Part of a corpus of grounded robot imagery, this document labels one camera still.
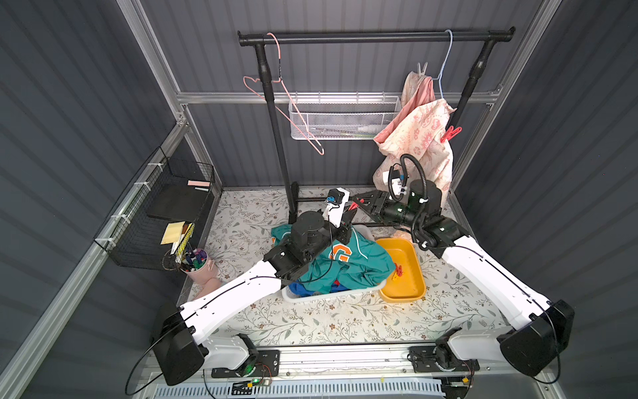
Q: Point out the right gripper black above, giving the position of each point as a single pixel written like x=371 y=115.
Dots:
x=377 y=204

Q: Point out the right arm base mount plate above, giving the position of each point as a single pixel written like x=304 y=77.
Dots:
x=428 y=358

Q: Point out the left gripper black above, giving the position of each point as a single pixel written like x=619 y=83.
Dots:
x=346 y=219

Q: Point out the pink floral garment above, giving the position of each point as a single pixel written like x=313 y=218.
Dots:
x=418 y=130

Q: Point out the yellow plastic tray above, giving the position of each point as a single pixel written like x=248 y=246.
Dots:
x=411 y=286

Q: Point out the white perforated laundry basket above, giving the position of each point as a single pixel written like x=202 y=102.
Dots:
x=334 y=294

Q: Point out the green jacket orange letter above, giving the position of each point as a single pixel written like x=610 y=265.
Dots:
x=344 y=259

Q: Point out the pink pen cup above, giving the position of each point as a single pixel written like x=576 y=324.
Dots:
x=198 y=266

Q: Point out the white mesh hanging cup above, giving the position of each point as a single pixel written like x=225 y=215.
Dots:
x=359 y=116

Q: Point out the yellow sticky notepad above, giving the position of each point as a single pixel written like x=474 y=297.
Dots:
x=172 y=233

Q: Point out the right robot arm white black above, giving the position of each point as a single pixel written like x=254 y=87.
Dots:
x=538 y=329

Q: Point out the pink and teal flat cases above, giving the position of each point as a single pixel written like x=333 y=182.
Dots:
x=209 y=287

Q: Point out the blue red white jacket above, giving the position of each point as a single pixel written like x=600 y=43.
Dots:
x=308 y=290

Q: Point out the white clothespin on floral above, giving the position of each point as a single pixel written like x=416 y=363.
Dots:
x=422 y=68

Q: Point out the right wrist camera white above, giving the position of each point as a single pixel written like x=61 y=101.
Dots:
x=395 y=182

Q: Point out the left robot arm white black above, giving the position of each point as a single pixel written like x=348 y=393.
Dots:
x=182 y=336

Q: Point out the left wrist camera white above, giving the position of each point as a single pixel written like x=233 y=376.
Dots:
x=336 y=201

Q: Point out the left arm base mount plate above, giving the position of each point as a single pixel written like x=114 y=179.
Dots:
x=263 y=363

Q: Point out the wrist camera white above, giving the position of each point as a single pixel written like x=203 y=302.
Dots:
x=395 y=182
x=336 y=201

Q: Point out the black wire mesh basket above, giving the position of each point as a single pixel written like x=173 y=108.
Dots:
x=168 y=189

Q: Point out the black clothes rack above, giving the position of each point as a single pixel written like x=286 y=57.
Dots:
x=259 y=41

